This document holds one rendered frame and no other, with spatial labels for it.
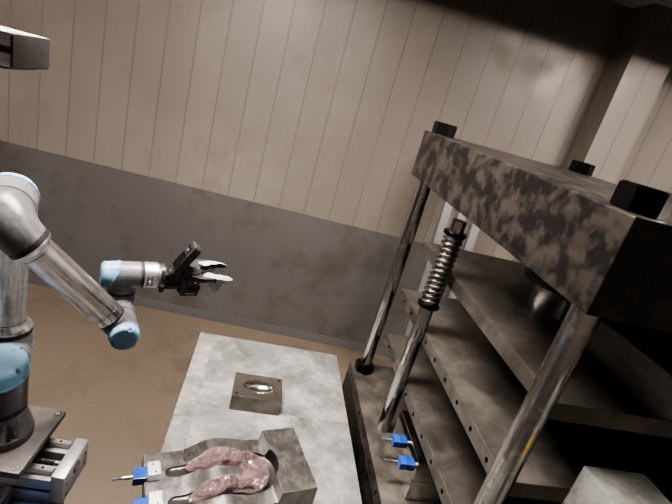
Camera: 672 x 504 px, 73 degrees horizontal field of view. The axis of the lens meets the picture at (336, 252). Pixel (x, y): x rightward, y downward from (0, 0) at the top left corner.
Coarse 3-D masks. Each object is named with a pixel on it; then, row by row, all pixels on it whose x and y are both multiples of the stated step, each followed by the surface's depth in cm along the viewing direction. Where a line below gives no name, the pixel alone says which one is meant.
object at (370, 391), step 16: (352, 368) 232; (384, 368) 240; (352, 384) 225; (368, 384) 223; (384, 384) 226; (368, 400) 211; (384, 400) 214; (400, 400) 218; (368, 416) 200; (368, 432) 191; (368, 448) 184; (384, 448) 185; (368, 464) 180; (384, 464) 176; (384, 480) 169; (384, 496) 162; (400, 496) 164
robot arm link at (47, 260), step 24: (0, 192) 98; (0, 216) 96; (24, 216) 98; (0, 240) 96; (24, 240) 98; (48, 240) 102; (48, 264) 103; (72, 264) 107; (72, 288) 107; (96, 288) 112; (96, 312) 112; (120, 312) 117; (120, 336) 116
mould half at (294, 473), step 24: (264, 432) 158; (288, 432) 161; (144, 456) 143; (168, 456) 146; (192, 456) 146; (288, 456) 151; (168, 480) 138; (192, 480) 139; (288, 480) 142; (312, 480) 145
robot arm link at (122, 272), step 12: (108, 264) 124; (120, 264) 125; (132, 264) 127; (144, 264) 129; (108, 276) 123; (120, 276) 124; (132, 276) 126; (144, 276) 128; (108, 288) 126; (120, 288) 126; (132, 288) 128
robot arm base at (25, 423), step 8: (24, 408) 115; (8, 416) 111; (16, 416) 113; (24, 416) 115; (32, 416) 119; (0, 424) 110; (8, 424) 111; (16, 424) 113; (24, 424) 115; (32, 424) 118; (0, 432) 110; (8, 432) 112; (16, 432) 113; (24, 432) 115; (32, 432) 119; (0, 440) 111; (8, 440) 113; (16, 440) 113; (24, 440) 116; (0, 448) 111; (8, 448) 112
